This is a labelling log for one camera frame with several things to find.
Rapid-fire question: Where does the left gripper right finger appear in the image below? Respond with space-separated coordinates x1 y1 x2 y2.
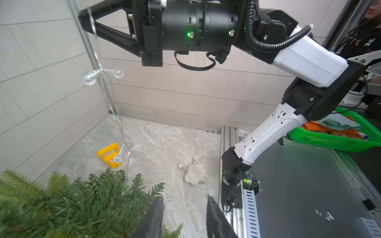
206 195 238 238

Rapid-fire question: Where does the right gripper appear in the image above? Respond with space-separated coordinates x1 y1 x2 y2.
78 0 238 67

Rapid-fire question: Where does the green plastic bin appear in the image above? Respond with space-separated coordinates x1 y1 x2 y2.
289 107 381 153

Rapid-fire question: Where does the white fluffy plush toy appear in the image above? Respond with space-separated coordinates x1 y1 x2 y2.
177 156 206 186

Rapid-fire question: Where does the aluminium mounting rail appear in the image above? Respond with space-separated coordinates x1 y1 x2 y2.
218 126 261 238

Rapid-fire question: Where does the black corrugated right cable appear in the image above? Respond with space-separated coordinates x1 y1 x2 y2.
243 0 313 54

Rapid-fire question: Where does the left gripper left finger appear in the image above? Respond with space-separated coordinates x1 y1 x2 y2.
131 196 164 238

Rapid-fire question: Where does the right circuit board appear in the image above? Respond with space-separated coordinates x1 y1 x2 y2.
242 175 260 195

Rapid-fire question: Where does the small green christmas tree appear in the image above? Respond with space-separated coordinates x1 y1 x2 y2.
1 169 165 238

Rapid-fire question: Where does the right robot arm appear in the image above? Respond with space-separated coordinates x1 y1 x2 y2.
78 1 363 207

